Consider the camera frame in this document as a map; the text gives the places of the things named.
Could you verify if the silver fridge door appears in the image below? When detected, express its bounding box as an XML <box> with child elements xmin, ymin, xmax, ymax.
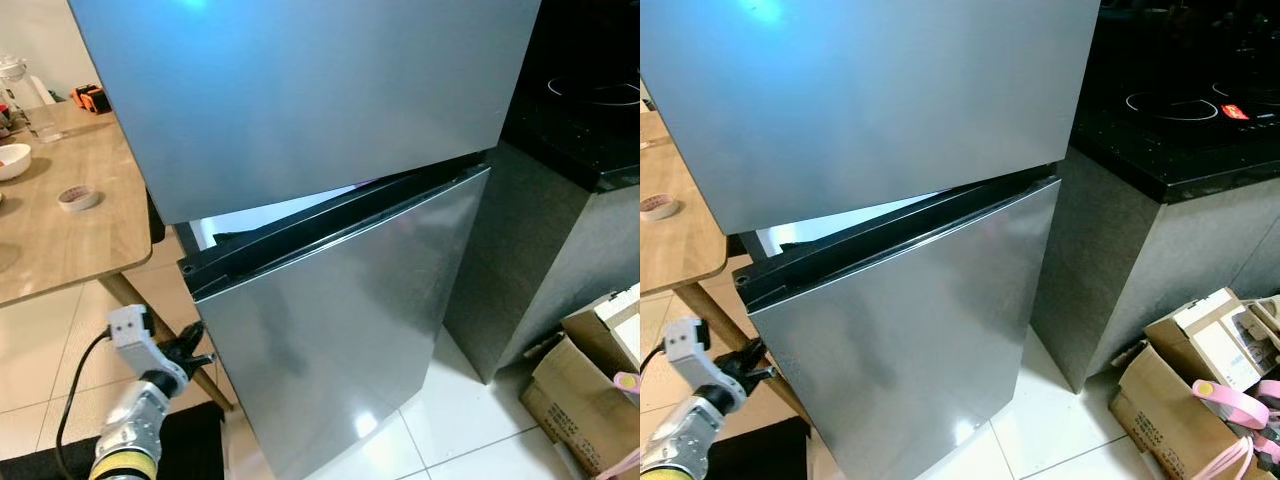
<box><xmin>180</xmin><ymin>163</ymin><xmax>492</xmax><ymax>480</ymax></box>
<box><xmin>68</xmin><ymin>0</ymin><xmax>542</xmax><ymax>225</ymax></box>
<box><xmin>640</xmin><ymin>0</ymin><xmax>1101</xmax><ymax>236</ymax></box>
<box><xmin>735</xmin><ymin>163</ymin><xmax>1063</xmax><ymax>480</ymax></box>

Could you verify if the black floor mat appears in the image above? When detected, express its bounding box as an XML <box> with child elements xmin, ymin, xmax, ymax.
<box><xmin>0</xmin><ymin>400</ymin><xmax>227</xmax><ymax>480</ymax></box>
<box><xmin>730</xmin><ymin>415</ymin><xmax>811</xmax><ymax>480</ymax></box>

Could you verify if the cardboard box white label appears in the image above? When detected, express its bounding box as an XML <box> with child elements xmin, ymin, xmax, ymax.
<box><xmin>1145</xmin><ymin>288</ymin><xmax>1280</xmax><ymax>393</ymax></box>
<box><xmin>562</xmin><ymin>285</ymin><xmax>641</xmax><ymax>373</ymax></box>

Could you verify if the large brown cardboard box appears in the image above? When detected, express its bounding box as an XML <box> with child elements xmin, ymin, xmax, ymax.
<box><xmin>520</xmin><ymin>335</ymin><xmax>641</xmax><ymax>480</ymax></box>
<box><xmin>1110</xmin><ymin>345</ymin><xmax>1256</xmax><ymax>480</ymax></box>

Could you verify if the dark grey cabinet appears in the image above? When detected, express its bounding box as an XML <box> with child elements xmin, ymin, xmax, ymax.
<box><xmin>1030</xmin><ymin>148</ymin><xmax>1280</xmax><ymax>394</ymax></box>
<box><xmin>443</xmin><ymin>140</ymin><xmax>641</xmax><ymax>386</ymax></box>

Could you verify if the white bowl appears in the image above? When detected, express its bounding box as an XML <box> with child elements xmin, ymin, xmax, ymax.
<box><xmin>0</xmin><ymin>143</ymin><xmax>33</xmax><ymax>183</ymax></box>

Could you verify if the orange black device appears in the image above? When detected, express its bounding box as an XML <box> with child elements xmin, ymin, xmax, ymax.
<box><xmin>70</xmin><ymin>84</ymin><xmax>113</xmax><ymax>115</ymax></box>

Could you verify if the clear sports bottle black print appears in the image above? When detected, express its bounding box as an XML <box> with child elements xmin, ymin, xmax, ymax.
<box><xmin>22</xmin><ymin>75</ymin><xmax>63</xmax><ymax>142</ymax></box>

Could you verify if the black induction cooktop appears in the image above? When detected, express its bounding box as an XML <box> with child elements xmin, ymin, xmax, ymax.
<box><xmin>498</xmin><ymin>0</ymin><xmax>641</xmax><ymax>193</ymax></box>
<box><xmin>1068</xmin><ymin>0</ymin><xmax>1280</xmax><ymax>206</ymax></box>

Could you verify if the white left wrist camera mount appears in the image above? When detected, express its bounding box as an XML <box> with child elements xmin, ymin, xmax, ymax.
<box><xmin>665</xmin><ymin>317</ymin><xmax>746</xmax><ymax>411</ymax></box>
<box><xmin>108</xmin><ymin>305</ymin><xmax>191</xmax><ymax>396</ymax></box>

